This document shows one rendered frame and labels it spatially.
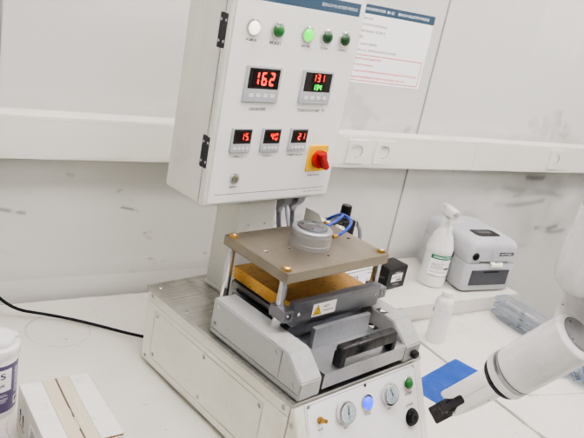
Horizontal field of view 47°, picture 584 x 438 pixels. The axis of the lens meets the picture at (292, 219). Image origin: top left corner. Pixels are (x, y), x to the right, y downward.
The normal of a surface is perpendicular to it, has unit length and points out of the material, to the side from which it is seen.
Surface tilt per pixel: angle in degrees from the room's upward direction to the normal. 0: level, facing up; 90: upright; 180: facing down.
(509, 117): 90
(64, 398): 1
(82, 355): 0
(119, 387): 0
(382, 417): 65
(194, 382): 90
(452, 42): 90
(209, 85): 90
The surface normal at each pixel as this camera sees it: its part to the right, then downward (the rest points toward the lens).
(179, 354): -0.73, 0.09
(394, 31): 0.51, 0.37
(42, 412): 0.23, -0.93
